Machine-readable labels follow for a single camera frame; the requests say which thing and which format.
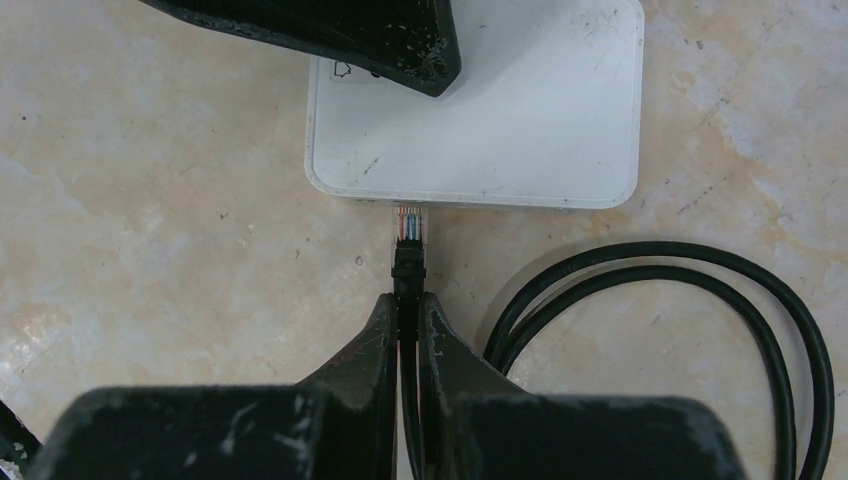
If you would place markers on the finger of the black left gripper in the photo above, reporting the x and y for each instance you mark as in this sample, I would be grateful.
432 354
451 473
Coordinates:
413 43

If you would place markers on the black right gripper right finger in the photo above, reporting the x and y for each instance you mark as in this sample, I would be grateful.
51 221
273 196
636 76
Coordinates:
477 424

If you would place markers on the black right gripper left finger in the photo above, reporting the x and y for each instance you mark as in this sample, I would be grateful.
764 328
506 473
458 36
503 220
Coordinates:
337 423

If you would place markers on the white TP-Link switch box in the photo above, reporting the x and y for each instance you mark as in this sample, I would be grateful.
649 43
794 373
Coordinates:
544 114

